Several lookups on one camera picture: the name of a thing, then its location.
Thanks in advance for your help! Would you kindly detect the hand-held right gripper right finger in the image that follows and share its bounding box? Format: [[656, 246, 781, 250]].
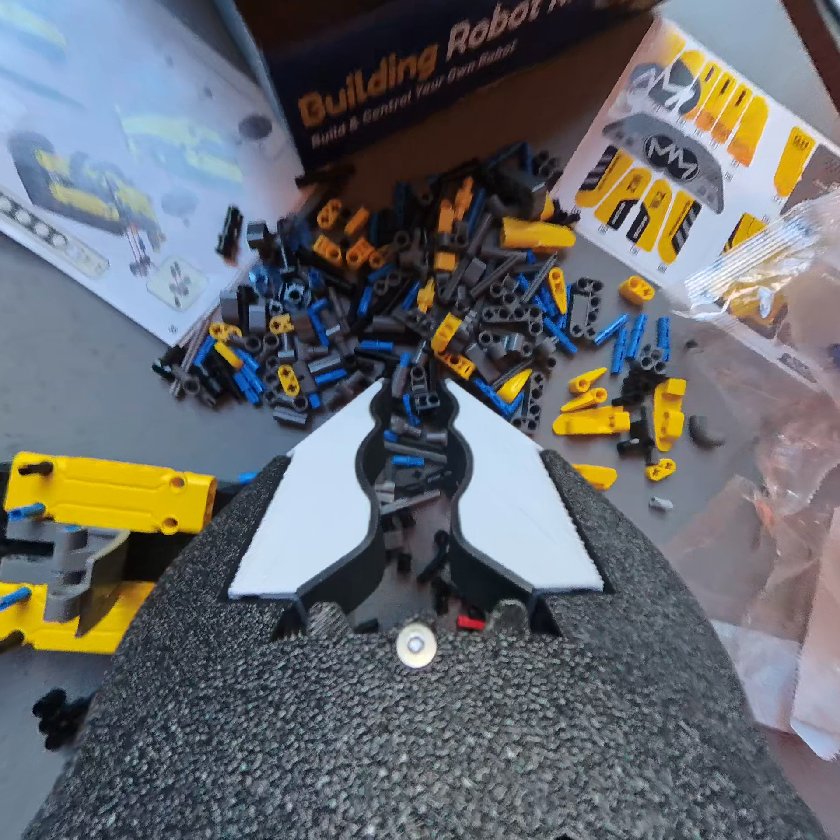
[[445, 379, 606, 602]]

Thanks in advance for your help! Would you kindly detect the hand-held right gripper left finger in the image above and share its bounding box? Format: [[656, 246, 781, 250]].
[[227, 379, 386, 602]]

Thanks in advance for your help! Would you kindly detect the yellow toy brick vehicle model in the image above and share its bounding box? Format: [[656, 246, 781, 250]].
[[0, 451, 219, 657]]

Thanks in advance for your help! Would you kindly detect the pile of small brick parts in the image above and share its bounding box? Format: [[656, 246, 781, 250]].
[[152, 141, 723, 631]]

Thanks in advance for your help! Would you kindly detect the grey desk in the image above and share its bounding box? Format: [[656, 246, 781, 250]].
[[0, 0, 840, 840]]

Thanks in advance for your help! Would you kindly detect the clear plastic bag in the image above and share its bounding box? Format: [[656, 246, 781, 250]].
[[656, 367, 840, 759], [682, 192, 840, 342]]

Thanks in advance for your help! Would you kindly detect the yellow sticker sheet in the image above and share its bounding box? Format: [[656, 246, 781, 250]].
[[550, 16, 840, 389]]

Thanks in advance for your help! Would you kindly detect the white instruction booklet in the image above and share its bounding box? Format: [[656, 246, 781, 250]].
[[0, 0, 311, 347]]

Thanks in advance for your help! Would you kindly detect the dark blue cardboard box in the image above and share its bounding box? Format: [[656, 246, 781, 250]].
[[233, 0, 665, 173]]

